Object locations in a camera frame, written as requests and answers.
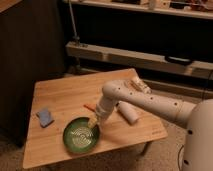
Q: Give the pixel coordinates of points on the lower wooden shelf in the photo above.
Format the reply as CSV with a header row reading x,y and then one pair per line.
x,y
137,59

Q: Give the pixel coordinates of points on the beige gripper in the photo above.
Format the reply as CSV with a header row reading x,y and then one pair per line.
x,y
93,121

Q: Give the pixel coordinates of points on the black handle on shelf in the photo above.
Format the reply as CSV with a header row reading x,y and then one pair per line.
x,y
179,61

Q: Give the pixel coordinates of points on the green ceramic bowl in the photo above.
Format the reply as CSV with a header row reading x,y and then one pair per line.
x,y
78,138

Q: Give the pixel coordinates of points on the wooden shelf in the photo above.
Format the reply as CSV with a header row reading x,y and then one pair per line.
x,y
137,59
142,8

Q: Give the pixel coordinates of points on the blue sponge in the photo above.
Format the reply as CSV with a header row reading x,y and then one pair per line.
x,y
45,117

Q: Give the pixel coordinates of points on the dark cabinet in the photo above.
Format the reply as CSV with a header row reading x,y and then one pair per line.
x,y
31,49

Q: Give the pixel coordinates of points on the small white box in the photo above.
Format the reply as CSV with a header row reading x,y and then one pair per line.
x,y
141,86

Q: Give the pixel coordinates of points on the upper wooden shelf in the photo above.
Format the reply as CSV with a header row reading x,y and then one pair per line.
x,y
142,8

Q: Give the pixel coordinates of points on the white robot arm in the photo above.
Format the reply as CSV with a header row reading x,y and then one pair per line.
x,y
196,119

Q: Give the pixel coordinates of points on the wooden table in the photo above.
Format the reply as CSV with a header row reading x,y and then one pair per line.
x,y
65,98

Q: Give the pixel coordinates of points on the metal stand pole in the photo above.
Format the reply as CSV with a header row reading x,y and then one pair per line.
x,y
75,37

